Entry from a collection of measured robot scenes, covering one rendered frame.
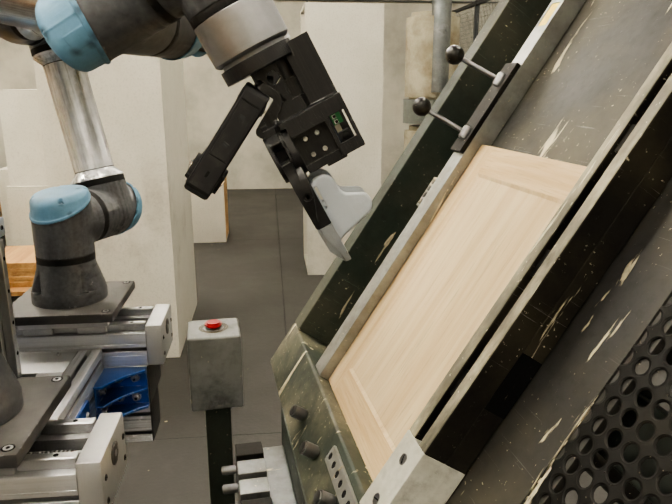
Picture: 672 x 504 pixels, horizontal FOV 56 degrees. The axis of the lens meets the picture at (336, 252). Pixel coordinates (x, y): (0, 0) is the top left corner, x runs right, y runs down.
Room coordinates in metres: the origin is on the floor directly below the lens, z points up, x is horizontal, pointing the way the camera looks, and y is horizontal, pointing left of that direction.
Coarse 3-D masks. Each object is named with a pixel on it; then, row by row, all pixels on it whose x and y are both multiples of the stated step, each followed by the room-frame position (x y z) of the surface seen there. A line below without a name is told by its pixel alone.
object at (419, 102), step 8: (416, 104) 1.29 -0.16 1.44; (424, 104) 1.28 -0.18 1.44; (416, 112) 1.29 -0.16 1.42; (424, 112) 1.29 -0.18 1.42; (432, 112) 1.29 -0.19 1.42; (440, 120) 1.28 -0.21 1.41; (448, 120) 1.28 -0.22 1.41; (456, 128) 1.27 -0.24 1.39; (464, 128) 1.26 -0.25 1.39; (464, 136) 1.25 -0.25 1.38
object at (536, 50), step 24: (552, 0) 1.32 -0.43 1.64; (576, 0) 1.28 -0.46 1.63; (552, 24) 1.27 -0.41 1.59; (528, 48) 1.28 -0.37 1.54; (552, 48) 1.27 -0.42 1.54; (528, 72) 1.26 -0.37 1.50; (504, 96) 1.25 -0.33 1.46; (504, 120) 1.26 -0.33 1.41; (480, 144) 1.25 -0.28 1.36; (456, 168) 1.24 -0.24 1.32; (432, 192) 1.25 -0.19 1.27; (432, 216) 1.23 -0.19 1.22; (408, 240) 1.22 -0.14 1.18; (384, 264) 1.24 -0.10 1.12; (384, 288) 1.21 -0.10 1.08; (360, 312) 1.20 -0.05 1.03; (336, 336) 1.22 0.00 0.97; (336, 360) 1.19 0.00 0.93
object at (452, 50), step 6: (450, 48) 1.30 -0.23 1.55; (456, 48) 1.30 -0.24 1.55; (462, 48) 1.31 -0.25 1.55; (450, 54) 1.30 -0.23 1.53; (456, 54) 1.29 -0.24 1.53; (462, 54) 1.30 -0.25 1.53; (450, 60) 1.30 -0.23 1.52; (456, 60) 1.30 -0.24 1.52; (462, 60) 1.30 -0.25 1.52; (468, 60) 1.30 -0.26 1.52; (474, 66) 1.29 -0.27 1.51; (480, 66) 1.29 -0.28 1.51; (486, 72) 1.28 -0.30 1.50; (498, 72) 1.28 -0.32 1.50; (492, 78) 1.28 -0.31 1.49; (498, 78) 1.27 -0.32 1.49; (498, 84) 1.27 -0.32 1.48
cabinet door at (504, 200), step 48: (480, 192) 1.13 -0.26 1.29; (528, 192) 0.99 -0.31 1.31; (432, 240) 1.17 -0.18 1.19; (480, 240) 1.03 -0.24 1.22; (528, 240) 0.91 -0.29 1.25; (432, 288) 1.06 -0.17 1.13; (480, 288) 0.93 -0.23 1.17; (384, 336) 1.10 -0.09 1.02; (432, 336) 0.96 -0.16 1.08; (336, 384) 1.14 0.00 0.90; (384, 384) 0.99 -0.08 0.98; (432, 384) 0.88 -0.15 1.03; (384, 432) 0.90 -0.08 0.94
